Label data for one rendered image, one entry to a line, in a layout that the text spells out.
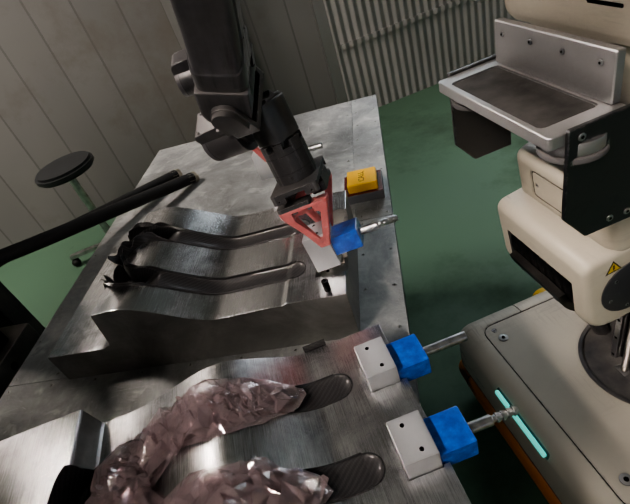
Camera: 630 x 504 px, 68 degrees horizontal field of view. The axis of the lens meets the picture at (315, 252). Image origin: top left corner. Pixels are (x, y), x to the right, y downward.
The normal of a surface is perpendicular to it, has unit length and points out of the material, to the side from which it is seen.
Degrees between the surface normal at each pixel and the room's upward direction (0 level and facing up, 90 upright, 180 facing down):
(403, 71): 90
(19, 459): 0
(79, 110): 90
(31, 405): 0
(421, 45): 90
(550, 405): 0
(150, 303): 26
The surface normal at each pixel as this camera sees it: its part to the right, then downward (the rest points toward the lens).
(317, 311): -0.04, 0.64
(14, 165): 0.27, 0.54
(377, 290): -0.28, -0.75
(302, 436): 0.13, -0.83
